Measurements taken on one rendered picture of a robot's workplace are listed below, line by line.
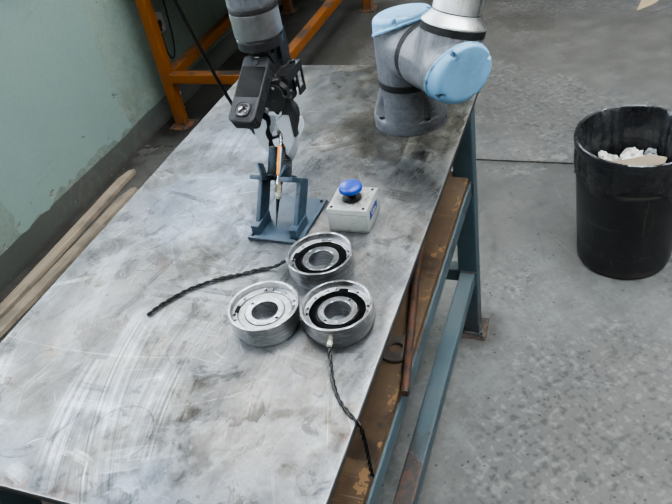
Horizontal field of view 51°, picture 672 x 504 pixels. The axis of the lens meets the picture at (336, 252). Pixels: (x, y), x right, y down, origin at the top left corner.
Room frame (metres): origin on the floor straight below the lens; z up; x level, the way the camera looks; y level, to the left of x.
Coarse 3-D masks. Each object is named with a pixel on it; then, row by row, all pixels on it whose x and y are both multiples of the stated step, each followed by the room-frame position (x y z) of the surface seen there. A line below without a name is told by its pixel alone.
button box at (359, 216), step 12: (336, 192) 1.01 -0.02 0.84; (360, 192) 1.00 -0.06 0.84; (372, 192) 0.99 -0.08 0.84; (336, 204) 0.98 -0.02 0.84; (348, 204) 0.97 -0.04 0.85; (360, 204) 0.96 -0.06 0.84; (372, 204) 0.97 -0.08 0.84; (336, 216) 0.96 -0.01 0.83; (348, 216) 0.95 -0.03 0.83; (360, 216) 0.94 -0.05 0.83; (372, 216) 0.96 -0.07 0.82; (336, 228) 0.96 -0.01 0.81; (348, 228) 0.95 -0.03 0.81; (360, 228) 0.94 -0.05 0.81
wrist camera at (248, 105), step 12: (252, 60) 1.04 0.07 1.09; (264, 60) 1.03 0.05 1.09; (240, 72) 1.03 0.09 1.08; (252, 72) 1.02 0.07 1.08; (264, 72) 1.02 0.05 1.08; (240, 84) 1.01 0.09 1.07; (252, 84) 1.01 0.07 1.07; (264, 84) 1.00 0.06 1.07; (240, 96) 1.00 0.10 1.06; (252, 96) 0.99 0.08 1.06; (264, 96) 0.99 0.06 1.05; (240, 108) 0.97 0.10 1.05; (252, 108) 0.97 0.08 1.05; (264, 108) 0.99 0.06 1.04; (240, 120) 0.96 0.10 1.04; (252, 120) 0.95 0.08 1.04
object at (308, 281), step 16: (304, 240) 0.91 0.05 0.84; (320, 240) 0.91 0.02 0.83; (336, 240) 0.90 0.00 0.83; (288, 256) 0.87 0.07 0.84; (304, 256) 0.87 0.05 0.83; (320, 256) 0.88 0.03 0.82; (336, 256) 0.86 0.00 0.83; (352, 256) 0.84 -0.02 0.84; (304, 272) 0.82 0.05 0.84; (336, 272) 0.81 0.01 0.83; (304, 288) 0.83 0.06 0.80
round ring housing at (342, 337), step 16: (320, 288) 0.78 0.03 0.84; (336, 288) 0.79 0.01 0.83; (352, 288) 0.78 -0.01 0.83; (304, 304) 0.76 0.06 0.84; (336, 304) 0.76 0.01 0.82; (352, 304) 0.74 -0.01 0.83; (368, 304) 0.74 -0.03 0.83; (304, 320) 0.72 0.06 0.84; (336, 320) 0.72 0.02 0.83; (368, 320) 0.70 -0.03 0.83; (320, 336) 0.69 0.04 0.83; (336, 336) 0.69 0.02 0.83; (352, 336) 0.69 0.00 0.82
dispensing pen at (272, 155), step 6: (282, 138) 1.05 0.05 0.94; (282, 144) 1.05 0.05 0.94; (270, 150) 1.03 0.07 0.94; (276, 150) 1.03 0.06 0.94; (270, 156) 1.03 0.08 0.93; (276, 156) 1.02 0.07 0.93; (270, 162) 1.02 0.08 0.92; (276, 162) 1.02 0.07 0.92; (270, 168) 1.02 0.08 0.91; (270, 174) 1.01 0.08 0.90; (276, 180) 1.02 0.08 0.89; (276, 186) 1.01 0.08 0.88; (282, 186) 1.02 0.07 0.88; (276, 192) 1.01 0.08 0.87; (276, 198) 1.00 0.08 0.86; (276, 204) 1.00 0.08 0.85; (276, 210) 0.99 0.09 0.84; (276, 216) 0.99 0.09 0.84; (276, 222) 0.98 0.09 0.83
